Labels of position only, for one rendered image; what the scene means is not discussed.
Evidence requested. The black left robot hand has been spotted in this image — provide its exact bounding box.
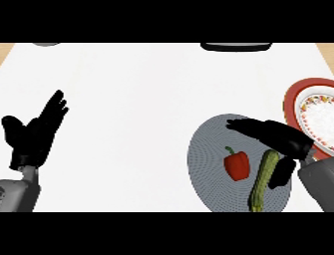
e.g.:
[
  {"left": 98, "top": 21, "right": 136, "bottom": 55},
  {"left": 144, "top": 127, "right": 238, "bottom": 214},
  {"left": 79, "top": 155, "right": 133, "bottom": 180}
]
[{"left": 0, "top": 89, "right": 71, "bottom": 171}]

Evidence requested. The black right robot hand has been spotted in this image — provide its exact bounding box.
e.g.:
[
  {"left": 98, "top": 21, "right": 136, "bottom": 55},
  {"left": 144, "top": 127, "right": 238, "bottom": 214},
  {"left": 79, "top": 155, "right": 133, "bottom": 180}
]
[{"left": 225, "top": 118, "right": 317, "bottom": 190}]

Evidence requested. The red rimmed white plate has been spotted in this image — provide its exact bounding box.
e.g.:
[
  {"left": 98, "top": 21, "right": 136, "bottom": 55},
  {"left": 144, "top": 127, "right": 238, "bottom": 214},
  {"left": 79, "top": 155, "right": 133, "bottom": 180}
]
[{"left": 281, "top": 77, "right": 334, "bottom": 164}]

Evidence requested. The red bell pepper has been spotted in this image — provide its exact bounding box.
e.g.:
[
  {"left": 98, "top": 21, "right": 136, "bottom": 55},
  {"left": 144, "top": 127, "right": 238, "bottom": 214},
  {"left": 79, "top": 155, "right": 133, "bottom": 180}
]
[{"left": 222, "top": 145, "right": 252, "bottom": 182}]

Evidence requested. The grey round placemat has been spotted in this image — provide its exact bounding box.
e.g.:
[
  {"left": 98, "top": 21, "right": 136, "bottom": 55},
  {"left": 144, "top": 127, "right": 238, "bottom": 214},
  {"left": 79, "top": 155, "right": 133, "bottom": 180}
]
[{"left": 185, "top": 113, "right": 293, "bottom": 213}]

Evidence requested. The green zucchini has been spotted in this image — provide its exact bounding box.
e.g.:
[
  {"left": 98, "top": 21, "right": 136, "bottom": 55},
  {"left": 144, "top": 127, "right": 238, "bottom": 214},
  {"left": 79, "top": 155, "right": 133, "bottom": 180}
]
[{"left": 249, "top": 148, "right": 281, "bottom": 213}]

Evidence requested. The grey round object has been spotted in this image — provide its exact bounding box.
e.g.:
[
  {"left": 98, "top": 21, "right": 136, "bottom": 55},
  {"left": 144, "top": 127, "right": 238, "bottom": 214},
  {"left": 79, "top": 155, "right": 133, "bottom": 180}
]
[{"left": 31, "top": 42, "right": 62, "bottom": 48}]

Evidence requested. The black appliance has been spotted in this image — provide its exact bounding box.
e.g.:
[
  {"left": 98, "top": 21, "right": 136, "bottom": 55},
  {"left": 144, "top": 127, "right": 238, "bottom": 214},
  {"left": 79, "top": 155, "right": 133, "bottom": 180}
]
[{"left": 199, "top": 42, "right": 274, "bottom": 53}]

